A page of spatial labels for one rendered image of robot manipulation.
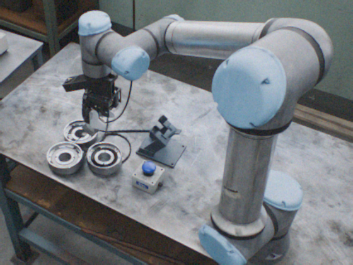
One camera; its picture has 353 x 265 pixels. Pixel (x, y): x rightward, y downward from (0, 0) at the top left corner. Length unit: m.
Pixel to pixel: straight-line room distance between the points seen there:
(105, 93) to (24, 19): 2.00
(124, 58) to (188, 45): 0.14
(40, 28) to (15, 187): 1.54
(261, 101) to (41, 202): 1.08
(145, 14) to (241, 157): 2.35
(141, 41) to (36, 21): 2.09
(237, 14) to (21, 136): 1.70
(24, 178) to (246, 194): 1.00
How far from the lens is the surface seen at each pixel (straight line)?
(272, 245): 1.21
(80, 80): 1.23
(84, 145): 1.42
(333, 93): 2.94
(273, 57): 0.74
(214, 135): 1.51
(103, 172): 1.35
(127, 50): 1.03
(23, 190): 1.69
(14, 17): 3.18
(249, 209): 0.95
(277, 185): 1.11
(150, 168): 1.29
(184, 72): 3.06
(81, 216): 1.59
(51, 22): 2.90
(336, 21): 2.71
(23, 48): 2.10
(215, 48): 0.97
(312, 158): 1.53
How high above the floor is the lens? 1.86
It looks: 46 degrees down
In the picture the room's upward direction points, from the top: straight up
